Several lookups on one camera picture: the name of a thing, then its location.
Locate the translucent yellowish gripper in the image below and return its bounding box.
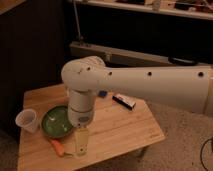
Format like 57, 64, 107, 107
74, 127, 89, 156

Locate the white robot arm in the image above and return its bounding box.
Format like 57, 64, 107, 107
61, 56, 213, 156

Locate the orange carrot toy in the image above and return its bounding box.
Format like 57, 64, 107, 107
50, 139, 70, 157

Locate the green bowl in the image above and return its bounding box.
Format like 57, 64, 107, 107
40, 106, 74, 139

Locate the wooden folding table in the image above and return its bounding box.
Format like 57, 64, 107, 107
17, 83, 166, 171

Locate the blue sponge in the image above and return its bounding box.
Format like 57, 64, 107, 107
98, 90, 108, 98

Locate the clear plastic cup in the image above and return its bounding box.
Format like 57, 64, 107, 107
15, 109, 39, 133

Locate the long grey case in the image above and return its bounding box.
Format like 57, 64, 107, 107
69, 41, 205, 67

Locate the black cable on floor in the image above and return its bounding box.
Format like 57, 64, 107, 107
199, 137, 213, 171

